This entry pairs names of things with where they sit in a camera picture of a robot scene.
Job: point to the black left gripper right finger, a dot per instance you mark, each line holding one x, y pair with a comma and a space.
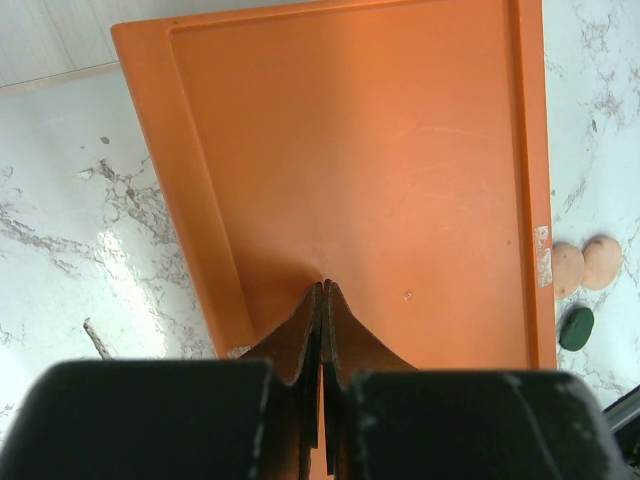
385, 419

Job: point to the pink powder puff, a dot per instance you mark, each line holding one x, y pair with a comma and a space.
567, 268
602, 262

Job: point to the dark green lid right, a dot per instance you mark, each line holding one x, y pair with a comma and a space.
576, 329

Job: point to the pink powder puff right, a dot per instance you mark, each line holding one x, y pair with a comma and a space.
602, 262

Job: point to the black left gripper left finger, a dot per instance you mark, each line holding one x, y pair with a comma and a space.
254, 417

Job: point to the pink powder puff left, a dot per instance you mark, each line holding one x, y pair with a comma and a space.
567, 268

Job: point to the orange drawer box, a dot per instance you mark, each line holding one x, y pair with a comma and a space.
398, 148

